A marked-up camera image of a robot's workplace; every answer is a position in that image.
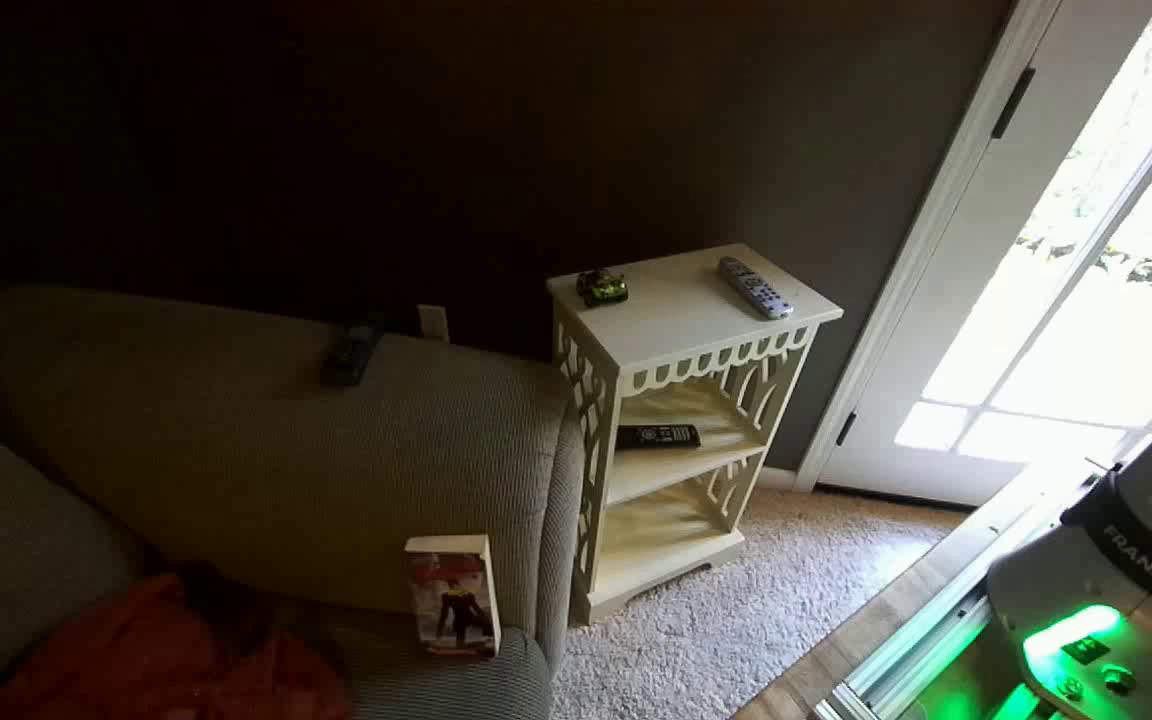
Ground black remote on shelf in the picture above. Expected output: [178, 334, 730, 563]
[614, 424, 700, 454]

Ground orange red blanket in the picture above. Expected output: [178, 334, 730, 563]
[0, 576, 352, 720]

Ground white wall outlet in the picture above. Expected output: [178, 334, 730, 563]
[414, 306, 447, 344]

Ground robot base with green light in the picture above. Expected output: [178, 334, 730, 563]
[986, 443, 1152, 720]

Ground black remote on sofa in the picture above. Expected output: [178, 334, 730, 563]
[323, 323, 383, 389]

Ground green yellow toy car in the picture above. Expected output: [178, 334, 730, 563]
[574, 269, 628, 310]

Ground paperback book red cover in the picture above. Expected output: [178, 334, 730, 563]
[404, 535, 498, 662]

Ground grey fabric sofa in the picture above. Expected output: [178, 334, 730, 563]
[0, 289, 584, 720]

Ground white glass door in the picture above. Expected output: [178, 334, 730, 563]
[805, 0, 1152, 510]

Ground white wooden side table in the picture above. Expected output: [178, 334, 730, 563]
[548, 243, 845, 626]

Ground grey remote on table top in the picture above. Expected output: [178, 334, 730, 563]
[717, 257, 792, 319]

